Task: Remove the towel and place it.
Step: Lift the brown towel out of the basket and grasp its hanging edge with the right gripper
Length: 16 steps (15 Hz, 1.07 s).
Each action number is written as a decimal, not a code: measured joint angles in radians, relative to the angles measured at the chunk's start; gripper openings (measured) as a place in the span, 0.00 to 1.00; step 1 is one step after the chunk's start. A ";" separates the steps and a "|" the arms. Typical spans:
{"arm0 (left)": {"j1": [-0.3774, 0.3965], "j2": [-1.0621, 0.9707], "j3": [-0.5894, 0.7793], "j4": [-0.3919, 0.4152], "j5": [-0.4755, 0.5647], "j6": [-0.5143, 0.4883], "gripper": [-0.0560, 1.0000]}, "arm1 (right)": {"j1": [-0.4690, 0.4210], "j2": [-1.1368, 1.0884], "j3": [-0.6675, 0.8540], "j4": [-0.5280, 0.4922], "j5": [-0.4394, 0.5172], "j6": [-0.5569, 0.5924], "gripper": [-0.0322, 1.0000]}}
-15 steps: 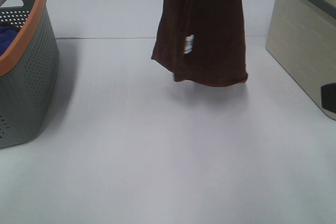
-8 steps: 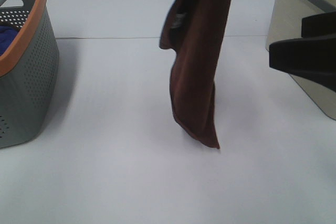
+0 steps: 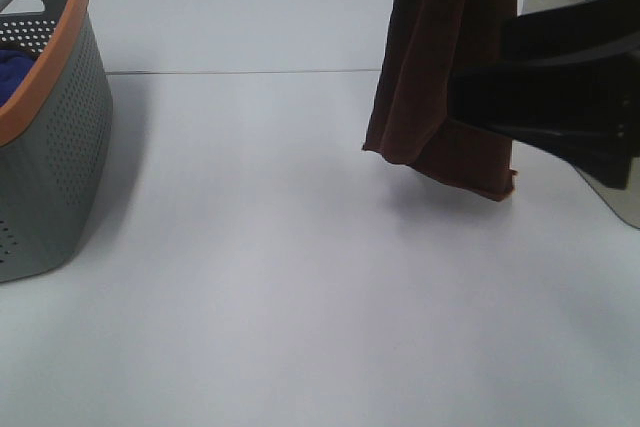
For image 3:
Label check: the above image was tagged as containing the brown towel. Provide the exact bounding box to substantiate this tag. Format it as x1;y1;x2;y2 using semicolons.
363;0;517;201

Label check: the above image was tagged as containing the blue cloth in basket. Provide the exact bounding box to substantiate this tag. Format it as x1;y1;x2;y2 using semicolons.
0;48;36;106

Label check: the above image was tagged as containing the grey basket with orange rim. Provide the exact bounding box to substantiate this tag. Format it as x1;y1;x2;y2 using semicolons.
1;0;113;282

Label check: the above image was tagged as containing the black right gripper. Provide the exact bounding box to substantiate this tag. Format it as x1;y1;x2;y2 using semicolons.
448;0;639;190

